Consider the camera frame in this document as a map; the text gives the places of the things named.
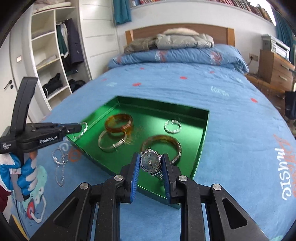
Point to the white door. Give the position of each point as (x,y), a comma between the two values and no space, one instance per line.
(8,90)

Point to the wooden headboard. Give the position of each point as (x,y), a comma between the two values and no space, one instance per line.
(221,35)

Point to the left teal curtain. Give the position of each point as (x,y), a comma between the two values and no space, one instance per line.
(122,12)

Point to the white wardrobe shelving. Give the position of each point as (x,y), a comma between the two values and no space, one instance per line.
(98,38)

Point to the dark brown jade bangle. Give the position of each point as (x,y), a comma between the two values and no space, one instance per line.
(164,140)

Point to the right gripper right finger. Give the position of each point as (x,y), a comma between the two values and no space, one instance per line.
(226,219)

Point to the grey puffer jacket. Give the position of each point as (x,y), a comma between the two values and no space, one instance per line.
(177,38)

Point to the silver wristwatch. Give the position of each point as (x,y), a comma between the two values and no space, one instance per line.
(151,162)

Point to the folded bedding on wardrobe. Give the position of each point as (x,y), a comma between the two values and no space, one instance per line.
(42,5)

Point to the right teal curtain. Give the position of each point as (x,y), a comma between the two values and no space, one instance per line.
(284,33)

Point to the twisted silver hoop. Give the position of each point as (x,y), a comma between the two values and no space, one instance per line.
(172,126)
(83,131)

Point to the amber resin bangle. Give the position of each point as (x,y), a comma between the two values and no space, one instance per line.
(119,123)

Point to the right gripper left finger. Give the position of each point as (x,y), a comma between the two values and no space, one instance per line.
(93,207)

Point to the dark hanging coat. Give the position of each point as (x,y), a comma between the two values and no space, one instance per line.
(69,46)

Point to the teal curtain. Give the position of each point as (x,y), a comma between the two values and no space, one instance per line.
(284,33)
(122,12)

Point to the row of books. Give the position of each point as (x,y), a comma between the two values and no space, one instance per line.
(244,5)

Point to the white printer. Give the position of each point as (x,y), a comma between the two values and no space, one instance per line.
(271,43)

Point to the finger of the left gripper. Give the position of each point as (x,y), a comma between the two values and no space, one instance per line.
(70,128)

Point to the wooden drawer cabinet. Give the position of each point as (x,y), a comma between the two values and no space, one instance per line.
(275,71)

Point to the thin silver bangle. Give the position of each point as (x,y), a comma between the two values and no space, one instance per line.
(109,142)

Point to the olive green jacket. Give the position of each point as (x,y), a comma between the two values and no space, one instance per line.
(141,45)

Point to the left blue gloved hand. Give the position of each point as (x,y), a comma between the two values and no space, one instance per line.
(28,173)

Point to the blue folded duvet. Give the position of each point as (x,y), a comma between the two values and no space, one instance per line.
(219,55)

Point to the blue dinosaur bedspread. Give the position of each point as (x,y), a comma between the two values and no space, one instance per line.
(248,149)

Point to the green metal tray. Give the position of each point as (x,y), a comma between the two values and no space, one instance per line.
(149,117)

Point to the black clothes on shelf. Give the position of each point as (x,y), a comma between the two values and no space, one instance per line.
(53,84)

